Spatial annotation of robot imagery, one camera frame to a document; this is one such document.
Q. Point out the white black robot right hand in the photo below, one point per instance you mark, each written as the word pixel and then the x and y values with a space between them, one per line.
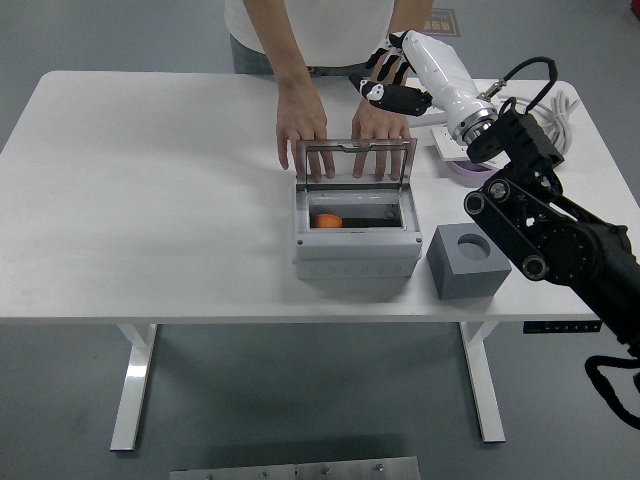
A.
pixel 440 70

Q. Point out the person's right hand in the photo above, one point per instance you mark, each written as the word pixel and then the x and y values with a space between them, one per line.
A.
pixel 302 115

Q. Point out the person's left hand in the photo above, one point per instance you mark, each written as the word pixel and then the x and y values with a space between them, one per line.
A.
pixel 380 125

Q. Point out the transparent grey box lid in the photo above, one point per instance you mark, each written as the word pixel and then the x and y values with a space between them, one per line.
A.
pixel 301 165

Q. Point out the orange cylinder battery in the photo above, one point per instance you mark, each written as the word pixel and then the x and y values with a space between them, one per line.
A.
pixel 327 221

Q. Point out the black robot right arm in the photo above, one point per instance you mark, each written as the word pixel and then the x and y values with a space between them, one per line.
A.
pixel 550 240

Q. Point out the person's left forearm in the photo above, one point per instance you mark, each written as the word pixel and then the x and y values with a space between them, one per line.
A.
pixel 407 17

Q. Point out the person's right forearm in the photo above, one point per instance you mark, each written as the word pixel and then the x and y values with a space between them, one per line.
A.
pixel 285 45

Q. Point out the grey plastic junction box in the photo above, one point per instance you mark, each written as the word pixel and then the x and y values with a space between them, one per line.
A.
pixel 350 260

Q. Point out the brown floor sign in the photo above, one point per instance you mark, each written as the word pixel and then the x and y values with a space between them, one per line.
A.
pixel 445 22

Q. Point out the person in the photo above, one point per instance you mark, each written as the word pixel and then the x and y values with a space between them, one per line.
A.
pixel 340 30

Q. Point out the purple round tape roll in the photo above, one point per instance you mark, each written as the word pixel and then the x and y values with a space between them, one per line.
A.
pixel 470 170

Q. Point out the grey block holder with hole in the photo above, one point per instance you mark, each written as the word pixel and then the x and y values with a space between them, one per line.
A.
pixel 465 280

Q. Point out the black table control panel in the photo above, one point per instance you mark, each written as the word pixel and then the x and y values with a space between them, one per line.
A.
pixel 562 326

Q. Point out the white table leg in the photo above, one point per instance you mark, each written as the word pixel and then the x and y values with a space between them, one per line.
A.
pixel 485 385
pixel 135 385

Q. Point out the grey metal plate with screws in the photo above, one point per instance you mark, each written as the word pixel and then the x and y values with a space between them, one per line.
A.
pixel 295 472

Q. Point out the white wall socket panel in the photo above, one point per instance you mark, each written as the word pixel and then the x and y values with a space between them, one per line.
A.
pixel 445 145

